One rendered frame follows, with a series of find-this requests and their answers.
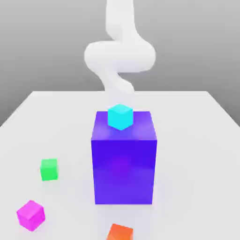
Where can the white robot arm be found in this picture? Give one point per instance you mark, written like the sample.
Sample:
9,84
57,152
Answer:
120,56

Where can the small cyan cube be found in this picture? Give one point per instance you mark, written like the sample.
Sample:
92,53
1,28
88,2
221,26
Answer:
120,117

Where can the small green cube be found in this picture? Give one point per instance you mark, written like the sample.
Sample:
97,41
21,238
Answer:
49,169

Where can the small orange cube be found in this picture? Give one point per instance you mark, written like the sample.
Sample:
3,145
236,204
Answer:
120,232

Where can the small magenta cube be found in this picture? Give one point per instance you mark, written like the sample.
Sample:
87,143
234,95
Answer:
31,215

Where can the large purple box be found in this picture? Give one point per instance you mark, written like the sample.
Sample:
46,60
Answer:
123,168

